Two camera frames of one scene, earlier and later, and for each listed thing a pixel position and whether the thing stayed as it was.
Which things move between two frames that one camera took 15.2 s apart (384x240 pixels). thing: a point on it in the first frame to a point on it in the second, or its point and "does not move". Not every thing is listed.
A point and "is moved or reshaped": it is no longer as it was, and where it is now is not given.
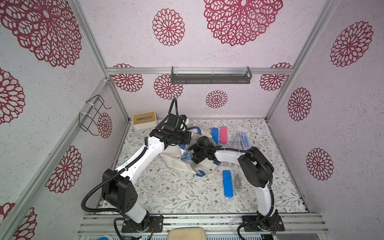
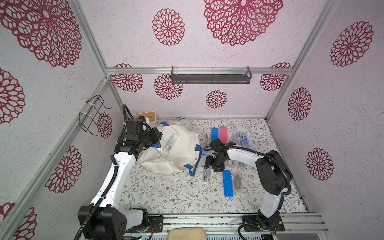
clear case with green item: x=238 y=183 does not move
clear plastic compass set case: x=236 y=138 does not move
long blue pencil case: x=228 y=183 does not move
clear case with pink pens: x=229 y=164 does not move
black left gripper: x=188 y=136 to x=153 y=131
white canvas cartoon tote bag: x=178 y=154 is moved or reshaped
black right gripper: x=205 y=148 to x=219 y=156
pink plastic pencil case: x=223 y=135 does not move
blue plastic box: x=215 y=135 does not move
